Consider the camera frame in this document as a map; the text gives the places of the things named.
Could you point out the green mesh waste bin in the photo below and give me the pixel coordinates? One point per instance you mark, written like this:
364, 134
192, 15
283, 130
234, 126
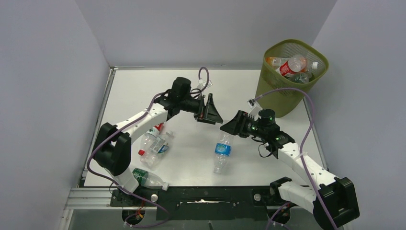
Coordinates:
283, 102

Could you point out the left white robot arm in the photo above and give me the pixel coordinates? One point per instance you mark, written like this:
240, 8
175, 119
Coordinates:
113, 144

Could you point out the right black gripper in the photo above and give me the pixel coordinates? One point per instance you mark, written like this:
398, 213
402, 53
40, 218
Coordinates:
237, 126

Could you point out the orange drink bottle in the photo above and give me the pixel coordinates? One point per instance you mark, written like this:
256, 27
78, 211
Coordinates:
276, 62

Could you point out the crushed clear bottle white cap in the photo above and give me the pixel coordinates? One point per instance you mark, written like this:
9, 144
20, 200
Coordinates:
157, 149

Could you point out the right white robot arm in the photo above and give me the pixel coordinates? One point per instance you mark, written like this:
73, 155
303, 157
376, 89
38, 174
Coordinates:
330, 199

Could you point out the clear bottle blue label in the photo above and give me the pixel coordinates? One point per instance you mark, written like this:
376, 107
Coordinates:
222, 151

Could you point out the clear bottle dark green label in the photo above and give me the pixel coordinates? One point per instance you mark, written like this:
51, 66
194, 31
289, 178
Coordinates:
149, 180

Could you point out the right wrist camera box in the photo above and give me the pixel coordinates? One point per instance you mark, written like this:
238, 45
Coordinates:
254, 109

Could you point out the aluminium frame rail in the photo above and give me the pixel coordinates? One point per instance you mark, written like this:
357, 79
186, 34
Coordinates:
93, 198

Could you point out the clear bottle red label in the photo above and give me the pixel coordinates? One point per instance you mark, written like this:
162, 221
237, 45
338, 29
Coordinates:
149, 137
292, 66

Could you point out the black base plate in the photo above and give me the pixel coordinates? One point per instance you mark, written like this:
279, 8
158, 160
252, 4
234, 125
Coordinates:
203, 202

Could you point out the clear bottle red label top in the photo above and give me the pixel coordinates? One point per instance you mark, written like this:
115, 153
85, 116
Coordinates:
292, 66

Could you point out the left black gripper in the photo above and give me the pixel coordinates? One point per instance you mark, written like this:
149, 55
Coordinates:
212, 116

